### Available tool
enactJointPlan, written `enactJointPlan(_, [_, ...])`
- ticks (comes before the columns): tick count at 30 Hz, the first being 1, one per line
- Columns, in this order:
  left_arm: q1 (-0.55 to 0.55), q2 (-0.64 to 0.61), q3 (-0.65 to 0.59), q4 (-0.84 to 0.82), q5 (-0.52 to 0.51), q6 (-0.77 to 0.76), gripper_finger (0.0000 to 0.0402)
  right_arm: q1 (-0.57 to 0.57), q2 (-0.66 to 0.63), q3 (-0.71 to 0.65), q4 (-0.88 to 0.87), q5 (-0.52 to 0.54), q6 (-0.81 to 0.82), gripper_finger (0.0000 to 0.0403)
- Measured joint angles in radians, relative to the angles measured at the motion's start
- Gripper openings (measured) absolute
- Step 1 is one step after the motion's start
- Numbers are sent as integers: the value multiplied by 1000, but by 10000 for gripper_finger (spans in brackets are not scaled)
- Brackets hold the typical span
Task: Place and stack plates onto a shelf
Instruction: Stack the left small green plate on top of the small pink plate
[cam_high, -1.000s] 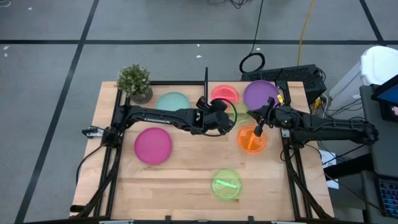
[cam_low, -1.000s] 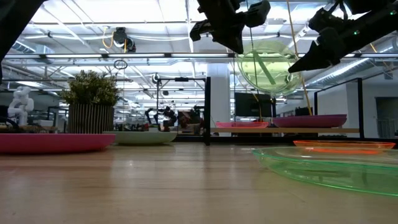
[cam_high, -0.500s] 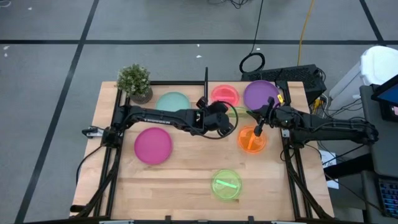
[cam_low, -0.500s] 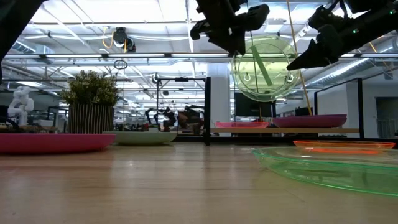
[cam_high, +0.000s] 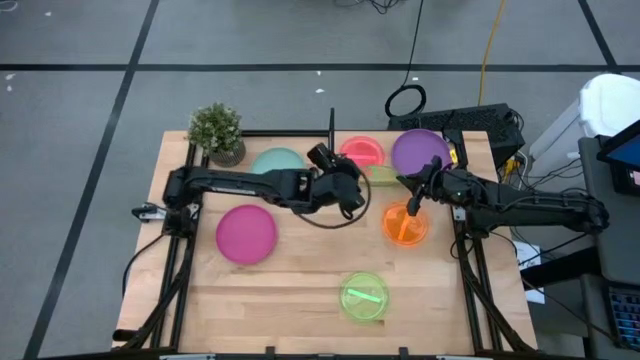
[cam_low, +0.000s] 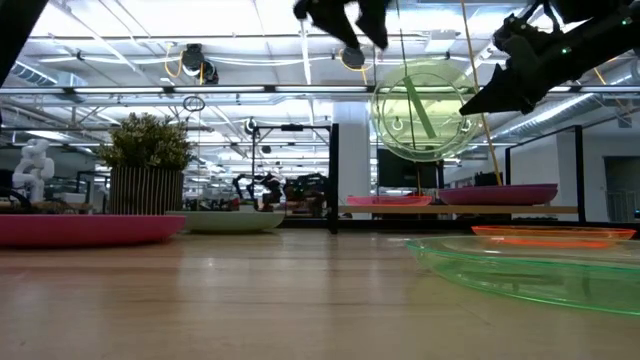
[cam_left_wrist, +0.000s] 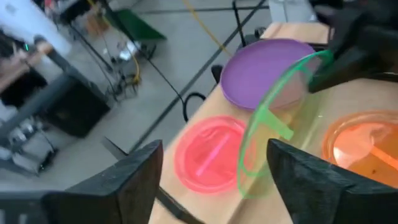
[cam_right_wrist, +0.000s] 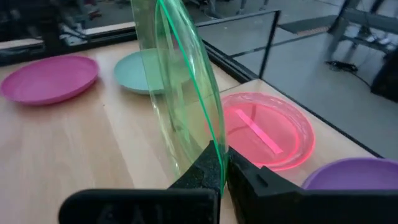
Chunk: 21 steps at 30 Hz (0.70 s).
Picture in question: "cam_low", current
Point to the green transparent plate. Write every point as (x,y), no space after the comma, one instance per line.
(525,275)
(420,115)

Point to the white building column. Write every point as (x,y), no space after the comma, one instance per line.
(352,150)

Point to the orange transparent plate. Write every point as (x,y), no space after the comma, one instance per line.
(550,233)

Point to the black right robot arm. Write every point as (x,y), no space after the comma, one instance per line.
(600,35)

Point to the black monitor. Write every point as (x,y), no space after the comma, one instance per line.
(400,170)

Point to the black metal rig frame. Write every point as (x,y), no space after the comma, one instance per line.
(300,224)

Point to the black gantry frame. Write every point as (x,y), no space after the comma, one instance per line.
(292,127)

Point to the wooden shelf black frame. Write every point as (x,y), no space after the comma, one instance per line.
(475,210)

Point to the white robot figurine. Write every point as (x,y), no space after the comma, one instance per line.
(32,170)

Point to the background black robot arm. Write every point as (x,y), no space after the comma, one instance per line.
(272,187)
(305,190)

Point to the pink transparent plate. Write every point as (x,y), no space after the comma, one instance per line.
(390,201)

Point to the white plate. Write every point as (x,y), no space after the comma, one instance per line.
(230,221)

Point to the potted plant striped pot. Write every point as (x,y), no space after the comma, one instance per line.
(145,165)

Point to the magenta plate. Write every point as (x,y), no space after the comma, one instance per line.
(90,230)

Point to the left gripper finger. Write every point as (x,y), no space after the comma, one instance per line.
(377,20)
(330,12)

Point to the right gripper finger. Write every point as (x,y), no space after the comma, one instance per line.
(500,95)

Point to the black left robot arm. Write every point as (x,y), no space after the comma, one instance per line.
(17,30)

